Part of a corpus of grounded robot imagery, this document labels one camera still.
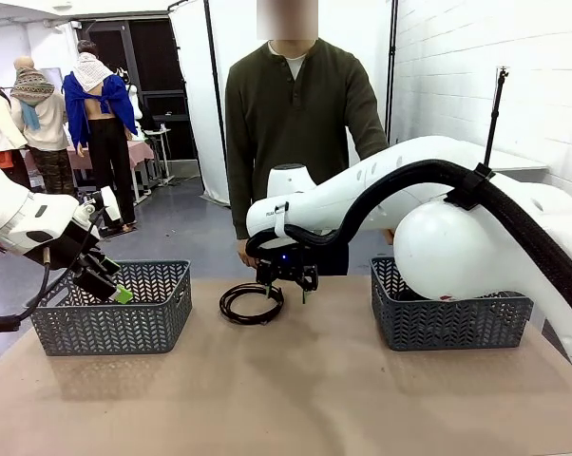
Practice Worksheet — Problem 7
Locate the person's right hand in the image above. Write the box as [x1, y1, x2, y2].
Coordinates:
[237, 237, 261, 270]

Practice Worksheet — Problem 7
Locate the person's right forearm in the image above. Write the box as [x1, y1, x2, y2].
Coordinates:
[227, 165, 258, 241]

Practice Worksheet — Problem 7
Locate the mannequin with blue jacket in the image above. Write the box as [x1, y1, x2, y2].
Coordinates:
[62, 40, 140, 235]

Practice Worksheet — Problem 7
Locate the coiled black cable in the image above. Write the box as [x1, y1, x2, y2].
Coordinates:
[218, 282, 286, 327]

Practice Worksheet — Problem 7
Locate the person in green sweater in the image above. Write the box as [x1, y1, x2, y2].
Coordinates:
[224, 0, 391, 277]

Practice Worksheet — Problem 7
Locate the small white side table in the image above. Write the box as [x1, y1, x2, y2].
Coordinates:
[143, 125, 176, 186]

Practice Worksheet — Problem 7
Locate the bare white mannequin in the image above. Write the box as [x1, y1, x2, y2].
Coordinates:
[114, 66, 144, 139]

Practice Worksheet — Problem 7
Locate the table with pink cloth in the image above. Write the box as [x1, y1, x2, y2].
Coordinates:
[67, 137, 157, 200]

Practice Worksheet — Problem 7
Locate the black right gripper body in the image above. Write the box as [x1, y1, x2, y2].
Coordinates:
[261, 250, 311, 282]

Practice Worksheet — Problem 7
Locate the black tripod stand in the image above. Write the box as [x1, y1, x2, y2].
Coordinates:
[480, 66, 511, 168]

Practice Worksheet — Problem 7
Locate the mannequin with patterned scarf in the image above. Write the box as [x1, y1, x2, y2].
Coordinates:
[10, 55, 78, 196]

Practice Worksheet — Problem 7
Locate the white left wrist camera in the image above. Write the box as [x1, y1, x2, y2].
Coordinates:
[79, 185, 124, 224]

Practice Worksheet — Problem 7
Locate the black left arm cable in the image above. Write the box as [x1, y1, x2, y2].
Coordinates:
[0, 208, 107, 333]

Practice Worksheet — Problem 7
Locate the black braided cable sleeve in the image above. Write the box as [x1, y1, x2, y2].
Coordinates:
[244, 159, 572, 333]

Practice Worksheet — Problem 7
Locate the white backdrop screen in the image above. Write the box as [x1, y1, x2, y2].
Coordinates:
[167, 0, 396, 208]

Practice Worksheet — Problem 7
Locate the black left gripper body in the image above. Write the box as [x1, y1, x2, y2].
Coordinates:
[52, 222, 121, 286]

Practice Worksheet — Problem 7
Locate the grey perforated plastic basket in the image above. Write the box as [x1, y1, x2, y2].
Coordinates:
[370, 256, 535, 352]
[29, 259, 193, 357]

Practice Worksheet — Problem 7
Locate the dark glass doorway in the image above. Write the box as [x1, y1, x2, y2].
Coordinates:
[74, 18, 200, 178]

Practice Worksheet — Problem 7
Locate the black backdrop stand pole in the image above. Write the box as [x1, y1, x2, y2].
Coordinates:
[378, 0, 400, 143]
[202, 0, 235, 209]

